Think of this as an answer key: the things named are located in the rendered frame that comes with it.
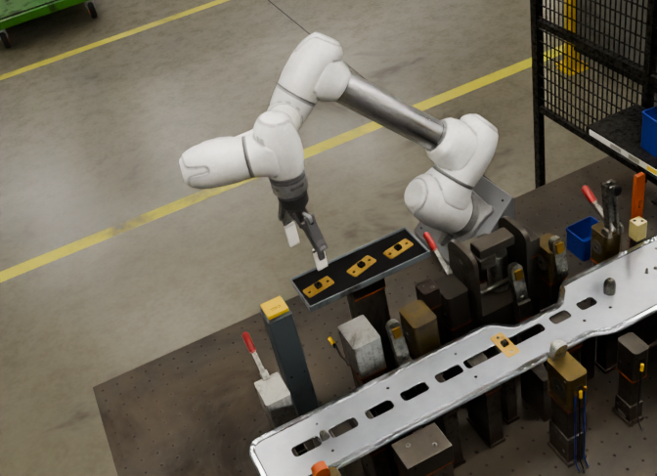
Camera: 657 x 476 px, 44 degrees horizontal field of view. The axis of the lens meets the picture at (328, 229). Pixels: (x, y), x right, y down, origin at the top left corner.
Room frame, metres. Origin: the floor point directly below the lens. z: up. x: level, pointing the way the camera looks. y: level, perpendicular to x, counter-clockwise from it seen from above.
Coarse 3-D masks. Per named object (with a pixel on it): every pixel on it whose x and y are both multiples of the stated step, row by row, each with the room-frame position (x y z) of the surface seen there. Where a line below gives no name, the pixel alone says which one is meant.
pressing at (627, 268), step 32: (640, 256) 1.63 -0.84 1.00; (576, 288) 1.56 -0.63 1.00; (640, 288) 1.51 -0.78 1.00; (544, 320) 1.48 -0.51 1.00; (576, 320) 1.45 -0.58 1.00; (608, 320) 1.42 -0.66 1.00; (640, 320) 1.41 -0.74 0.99; (448, 352) 1.44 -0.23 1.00; (480, 352) 1.42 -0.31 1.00; (512, 352) 1.39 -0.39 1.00; (544, 352) 1.37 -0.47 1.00; (384, 384) 1.38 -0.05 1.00; (416, 384) 1.36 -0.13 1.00; (448, 384) 1.34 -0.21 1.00; (480, 384) 1.31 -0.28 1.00; (320, 416) 1.33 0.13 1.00; (352, 416) 1.31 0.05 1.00; (384, 416) 1.28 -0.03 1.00; (416, 416) 1.26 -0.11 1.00; (256, 448) 1.28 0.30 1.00; (288, 448) 1.26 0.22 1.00; (320, 448) 1.24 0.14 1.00; (352, 448) 1.21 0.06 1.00
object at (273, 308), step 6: (270, 300) 1.62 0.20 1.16; (276, 300) 1.62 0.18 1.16; (282, 300) 1.61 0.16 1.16; (264, 306) 1.60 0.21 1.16; (270, 306) 1.60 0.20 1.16; (276, 306) 1.59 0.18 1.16; (282, 306) 1.59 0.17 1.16; (264, 312) 1.59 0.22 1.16; (270, 312) 1.58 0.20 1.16; (276, 312) 1.57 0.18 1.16; (282, 312) 1.57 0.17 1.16; (270, 318) 1.56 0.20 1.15
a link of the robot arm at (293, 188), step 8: (304, 168) 1.63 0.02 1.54; (304, 176) 1.62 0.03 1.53; (272, 184) 1.61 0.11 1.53; (280, 184) 1.59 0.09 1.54; (288, 184) 1.59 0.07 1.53; (296, 184) 1.59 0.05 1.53; (304, 184) 1.61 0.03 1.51; (280, 192) 1.60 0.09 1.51; (288, 192) 1.59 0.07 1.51; (296, 192) 1.59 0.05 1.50
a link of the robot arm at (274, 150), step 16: (272, 112) 1.65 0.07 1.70; (256, 128) 1.62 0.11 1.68; (272, 128) 1.60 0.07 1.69; (288, 128) 1.61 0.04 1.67; (256, 144) 1.61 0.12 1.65; (272, 144) 1.59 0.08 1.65; (288, 144) 1.59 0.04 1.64; (256, 160) 1.59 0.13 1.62; (272, 160) 1.58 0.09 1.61; (288, 160) 1.58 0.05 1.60; (256, 176) 1.60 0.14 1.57; (272, 176) 1.59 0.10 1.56; (288, 176) 1.59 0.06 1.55
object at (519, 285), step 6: (510, 264) 1.61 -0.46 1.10; (516, 264) 1.60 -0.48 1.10; (510, 270) 1.59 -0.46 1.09; (516, 270) 1.59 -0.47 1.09; (522, 270) 1.60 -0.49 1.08; (510, 276) 1.59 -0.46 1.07; (516, 276) 1.58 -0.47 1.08; (522, 276) 1.58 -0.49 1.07; (510, 282) 1.59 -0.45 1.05; (516, 282) 1.58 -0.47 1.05; (522, 282) 1.59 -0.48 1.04; (516, 288) 1.58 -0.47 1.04; (522, 288) 1.58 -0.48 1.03; (516, 294) 1.57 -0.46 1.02; (522, 294) 1.58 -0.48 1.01; (516, 300) 1.57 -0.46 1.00; (522, 300) 1.57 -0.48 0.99
